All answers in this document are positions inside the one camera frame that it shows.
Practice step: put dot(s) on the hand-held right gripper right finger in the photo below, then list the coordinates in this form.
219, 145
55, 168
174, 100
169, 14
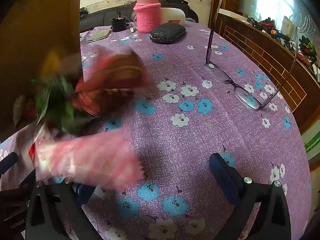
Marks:
225, 177

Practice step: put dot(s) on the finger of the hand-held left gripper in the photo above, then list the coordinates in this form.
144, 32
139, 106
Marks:
8, 161

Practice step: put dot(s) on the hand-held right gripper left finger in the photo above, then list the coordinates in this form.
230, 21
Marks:
83, 193

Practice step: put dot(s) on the white red snack packet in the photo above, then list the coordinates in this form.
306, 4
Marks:
41, 142

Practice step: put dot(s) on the pink snack packet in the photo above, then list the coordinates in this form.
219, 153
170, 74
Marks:
95, 157

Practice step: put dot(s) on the green snack packet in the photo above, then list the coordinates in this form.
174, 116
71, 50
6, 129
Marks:
55, 105

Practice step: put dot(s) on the yellow snack packet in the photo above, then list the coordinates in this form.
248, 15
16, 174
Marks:
51, 61

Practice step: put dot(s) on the purple floral tablecloth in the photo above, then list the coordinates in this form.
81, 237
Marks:
187, 135

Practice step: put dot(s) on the purple eyeglasses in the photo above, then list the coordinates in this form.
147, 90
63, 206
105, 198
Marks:
246, 97

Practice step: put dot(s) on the wooden sideboard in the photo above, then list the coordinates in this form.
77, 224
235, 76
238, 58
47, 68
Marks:
250, 37

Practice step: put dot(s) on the pile of sideboard clutter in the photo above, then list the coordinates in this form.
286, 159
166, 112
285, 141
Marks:
305, 46

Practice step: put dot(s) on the thin paper booklet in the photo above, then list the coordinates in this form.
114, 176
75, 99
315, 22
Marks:
98, 35

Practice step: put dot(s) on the black glasses case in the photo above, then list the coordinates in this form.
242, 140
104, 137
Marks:
167, 33

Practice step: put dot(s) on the black sofa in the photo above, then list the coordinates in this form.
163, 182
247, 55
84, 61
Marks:
97, 20

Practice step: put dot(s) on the white oval container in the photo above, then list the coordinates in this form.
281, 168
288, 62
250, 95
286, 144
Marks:
173, 16

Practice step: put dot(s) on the black cup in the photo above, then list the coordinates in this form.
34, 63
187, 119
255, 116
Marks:
117, 25

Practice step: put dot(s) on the bright window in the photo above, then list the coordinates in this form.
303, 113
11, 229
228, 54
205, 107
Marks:
282, 5

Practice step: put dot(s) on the pink thermos with knitted sleeve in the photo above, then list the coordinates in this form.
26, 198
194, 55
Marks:
147, 12

